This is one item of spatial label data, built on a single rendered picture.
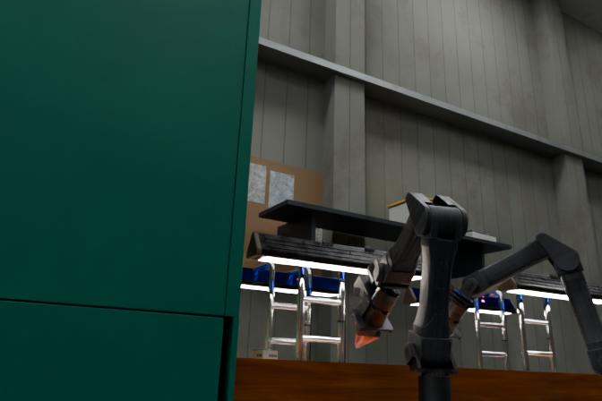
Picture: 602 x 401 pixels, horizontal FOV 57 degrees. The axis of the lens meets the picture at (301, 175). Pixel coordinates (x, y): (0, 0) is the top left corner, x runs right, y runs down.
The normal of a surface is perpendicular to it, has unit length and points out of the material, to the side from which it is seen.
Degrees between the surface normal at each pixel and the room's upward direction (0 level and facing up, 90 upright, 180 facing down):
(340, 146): 90
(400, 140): 90
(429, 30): 90
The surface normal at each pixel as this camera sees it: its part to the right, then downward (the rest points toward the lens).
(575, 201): 0.51, -0.27
